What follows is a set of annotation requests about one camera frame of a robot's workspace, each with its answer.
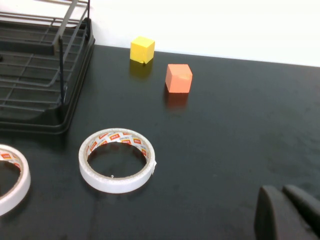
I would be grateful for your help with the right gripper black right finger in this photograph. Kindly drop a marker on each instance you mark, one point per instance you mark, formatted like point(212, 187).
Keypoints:
point(306, 203)

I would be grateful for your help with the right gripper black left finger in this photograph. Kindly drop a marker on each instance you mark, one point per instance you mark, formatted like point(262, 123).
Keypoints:
point(272, 217)

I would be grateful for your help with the empty white tape roll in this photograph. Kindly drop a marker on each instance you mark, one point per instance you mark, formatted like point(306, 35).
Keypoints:
point(115, 183)

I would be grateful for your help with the orange cube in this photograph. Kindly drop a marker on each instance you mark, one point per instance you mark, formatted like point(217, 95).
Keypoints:
point(178, 80)

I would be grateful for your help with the yellow cube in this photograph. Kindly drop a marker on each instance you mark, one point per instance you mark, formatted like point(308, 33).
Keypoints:
point(141, 51)

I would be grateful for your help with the white tape roll around duck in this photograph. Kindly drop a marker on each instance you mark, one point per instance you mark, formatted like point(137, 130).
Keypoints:
point(15, 197)

